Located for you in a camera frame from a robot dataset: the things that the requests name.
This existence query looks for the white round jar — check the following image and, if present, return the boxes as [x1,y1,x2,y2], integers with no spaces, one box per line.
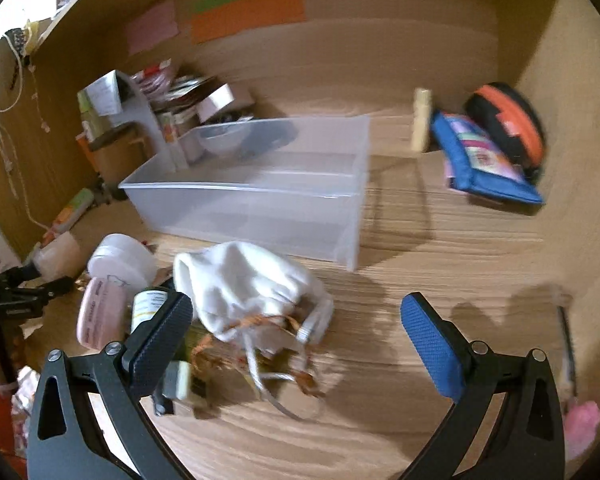
[87,233,157,291]

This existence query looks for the wooden desktop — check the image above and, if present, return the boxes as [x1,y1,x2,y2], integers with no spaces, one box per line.
[10,105,600,480]

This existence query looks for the cream tube bottle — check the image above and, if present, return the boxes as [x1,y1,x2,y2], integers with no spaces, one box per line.
[411,88,433,152]

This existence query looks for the blue patchwork pencil case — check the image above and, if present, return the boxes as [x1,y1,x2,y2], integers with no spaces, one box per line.
[430,111,545,206]

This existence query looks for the green and orange tube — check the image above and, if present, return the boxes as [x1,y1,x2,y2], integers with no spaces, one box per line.
[50,188,96,233]

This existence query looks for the pile of packets and books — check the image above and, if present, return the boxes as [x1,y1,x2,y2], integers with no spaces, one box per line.
[130,60,216,116]

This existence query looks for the thin dark brush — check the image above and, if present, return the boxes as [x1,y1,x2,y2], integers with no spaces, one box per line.
[555,287,578,396]

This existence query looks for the dark brown jar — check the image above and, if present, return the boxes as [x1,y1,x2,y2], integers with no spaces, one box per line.
[87,125,148,186]

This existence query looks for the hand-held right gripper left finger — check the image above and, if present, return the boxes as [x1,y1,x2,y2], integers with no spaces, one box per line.
[27,291,196,480]

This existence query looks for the white hanging string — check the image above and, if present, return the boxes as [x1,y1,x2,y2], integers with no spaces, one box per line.
[0,35,36,226]

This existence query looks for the pink round jar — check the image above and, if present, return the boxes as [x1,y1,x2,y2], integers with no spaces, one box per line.
[76,277,131,351]

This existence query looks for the orange cord with pendant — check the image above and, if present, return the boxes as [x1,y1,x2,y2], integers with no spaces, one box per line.
[190,312,326,401]

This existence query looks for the orange sticky note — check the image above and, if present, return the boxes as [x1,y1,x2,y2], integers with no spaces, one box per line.
[190,0,307,44]

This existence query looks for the clear plastic storage box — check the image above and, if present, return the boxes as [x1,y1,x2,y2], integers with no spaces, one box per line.
[118,114,371,272]

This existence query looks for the small bottle with yellow label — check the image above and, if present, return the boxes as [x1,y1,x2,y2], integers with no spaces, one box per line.
[130,287,173,336]

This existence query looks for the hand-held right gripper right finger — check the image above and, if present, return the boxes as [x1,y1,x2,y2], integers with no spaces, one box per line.
[399,292,567,480]

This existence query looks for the thin clear bangle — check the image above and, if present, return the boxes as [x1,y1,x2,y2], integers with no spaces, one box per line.
[242,340,326,421]

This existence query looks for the glass bowl of trinkets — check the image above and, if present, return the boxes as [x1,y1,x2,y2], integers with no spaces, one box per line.
[200,122,251,156]

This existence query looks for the pink fluffy thing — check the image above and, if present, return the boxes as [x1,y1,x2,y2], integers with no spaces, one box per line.
[565,400,600,461]

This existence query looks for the small white cardboard box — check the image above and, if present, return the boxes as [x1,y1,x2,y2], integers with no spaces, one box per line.
[196,83,253,122]

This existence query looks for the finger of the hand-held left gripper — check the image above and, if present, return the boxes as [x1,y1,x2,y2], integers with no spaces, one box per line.
[16,276,76,307]
[0,264,43,287]

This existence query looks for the white desk shelf organizer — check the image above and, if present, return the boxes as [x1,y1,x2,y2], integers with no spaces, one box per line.
[77,70,191,171]

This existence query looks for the black and orange round pouch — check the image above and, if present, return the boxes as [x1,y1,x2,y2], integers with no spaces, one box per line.
[463,82,547,181]

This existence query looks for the white drawstring cloth pouch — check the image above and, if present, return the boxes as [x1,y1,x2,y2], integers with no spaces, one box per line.
[172,241,333,346]

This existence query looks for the pink sticky note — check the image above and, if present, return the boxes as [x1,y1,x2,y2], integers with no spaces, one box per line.
[127,0,181,57]

